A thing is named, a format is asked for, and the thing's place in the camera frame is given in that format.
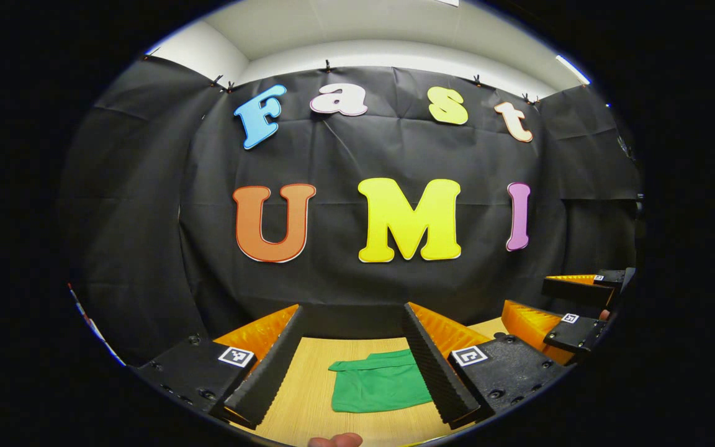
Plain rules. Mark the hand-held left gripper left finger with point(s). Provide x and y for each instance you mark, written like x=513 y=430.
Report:
x=270 y=372

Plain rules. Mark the green T-shirt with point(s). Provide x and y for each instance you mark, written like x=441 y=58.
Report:
x=382 y=385

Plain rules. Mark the black backdrop cloth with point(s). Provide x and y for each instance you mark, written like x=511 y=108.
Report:
x=345 y=155

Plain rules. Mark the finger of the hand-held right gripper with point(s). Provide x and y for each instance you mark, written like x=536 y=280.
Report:
x=575 y=290
x=575 y=334

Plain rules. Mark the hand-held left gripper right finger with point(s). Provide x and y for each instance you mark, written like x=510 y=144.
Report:
x=433 y=372

